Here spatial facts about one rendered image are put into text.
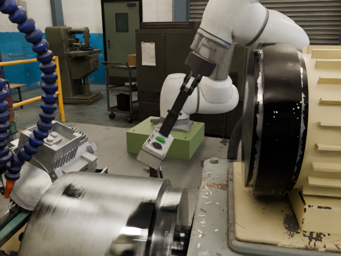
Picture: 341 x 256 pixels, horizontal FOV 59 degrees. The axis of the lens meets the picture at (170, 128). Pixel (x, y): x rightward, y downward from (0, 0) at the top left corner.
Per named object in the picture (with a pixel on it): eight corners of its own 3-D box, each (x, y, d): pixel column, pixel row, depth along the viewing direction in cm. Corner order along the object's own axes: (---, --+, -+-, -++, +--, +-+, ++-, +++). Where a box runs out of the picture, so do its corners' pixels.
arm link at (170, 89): (159, 112, 167) (160, 71, 160) (191, 112, 168) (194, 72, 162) (160, 119, 151) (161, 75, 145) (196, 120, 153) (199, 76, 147)
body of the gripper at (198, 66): (193, 49, 81) (177, 80, 85) (189, 51, 73) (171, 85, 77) (217, 62, 81) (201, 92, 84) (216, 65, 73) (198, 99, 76)
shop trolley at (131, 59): (162, 113, 534) (161, 55, 503) (127, 126, 465) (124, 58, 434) (139, 109, 563) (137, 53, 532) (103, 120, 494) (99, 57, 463)
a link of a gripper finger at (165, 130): (179, 115, 83) (178, 116, 82) (168, 136, 85) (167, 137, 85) (169, 110, 83) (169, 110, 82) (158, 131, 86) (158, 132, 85)
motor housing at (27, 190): (49, 228, 80) (68, 171, 72) (-10, 194, 82) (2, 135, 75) (88, 191, 98) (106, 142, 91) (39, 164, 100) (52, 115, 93)
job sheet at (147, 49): (155, 65, 415) (155, 41, 405) (155, 65, 413) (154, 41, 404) (141, 64, 425) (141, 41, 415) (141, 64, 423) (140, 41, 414)
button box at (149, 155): (157, 171, 85) (165, 156, 84) (135, 159, 86) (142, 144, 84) (168, 149, 101) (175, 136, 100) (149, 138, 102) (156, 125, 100)
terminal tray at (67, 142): (49, 175, 74) (57, 151, 72) (13, 155, 75) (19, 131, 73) (76, 156, 85) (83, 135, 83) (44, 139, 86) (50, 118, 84)
